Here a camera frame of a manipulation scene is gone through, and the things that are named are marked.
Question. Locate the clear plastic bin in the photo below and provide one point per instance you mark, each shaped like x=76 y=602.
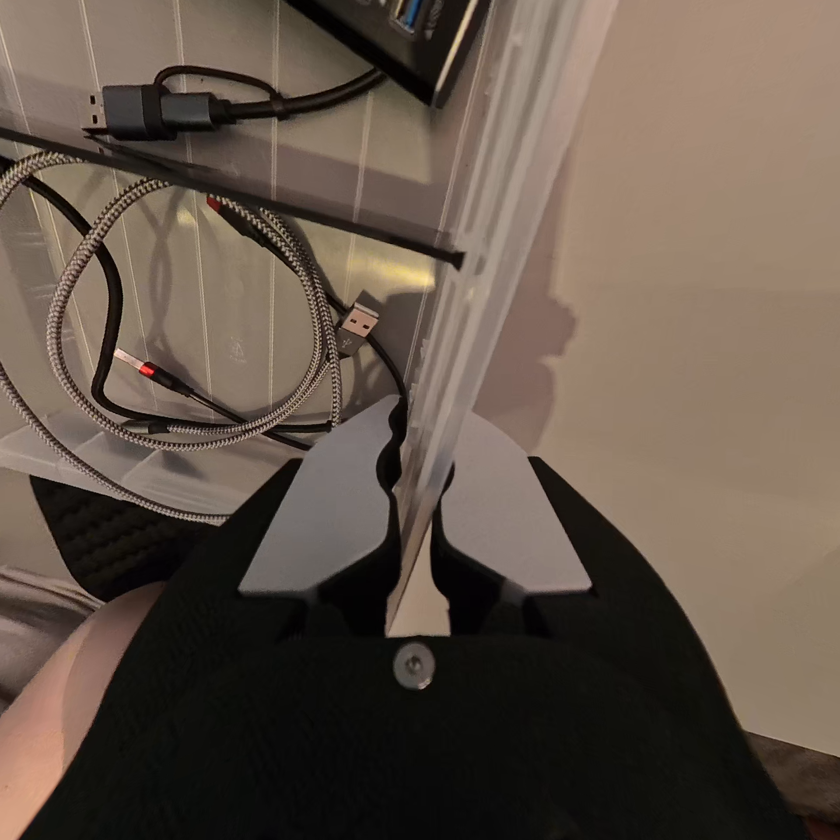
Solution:
x=512 y=197

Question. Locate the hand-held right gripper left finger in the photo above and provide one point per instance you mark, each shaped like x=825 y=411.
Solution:
x=328 y=512

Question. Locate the person's right forearm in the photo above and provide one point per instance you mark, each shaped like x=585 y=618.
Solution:
x=52 y=689

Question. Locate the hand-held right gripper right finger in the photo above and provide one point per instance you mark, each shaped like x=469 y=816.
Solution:
x=518 y=525

